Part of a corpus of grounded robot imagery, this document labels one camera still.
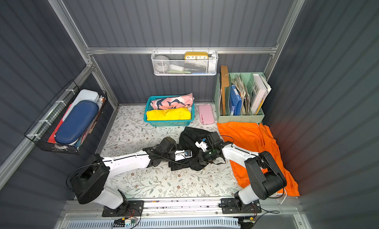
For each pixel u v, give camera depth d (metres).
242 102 0.98
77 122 0.68
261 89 0.94
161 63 0.83
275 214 0.64
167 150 0.68
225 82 0.89
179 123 1.02
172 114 1.01
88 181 0.44
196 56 0.87
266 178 0.44
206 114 1.13
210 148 0.77
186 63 0.91
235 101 0.97
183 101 1.04
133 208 0.74
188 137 0.99
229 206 0.73
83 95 0.78
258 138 0.99
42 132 0.62
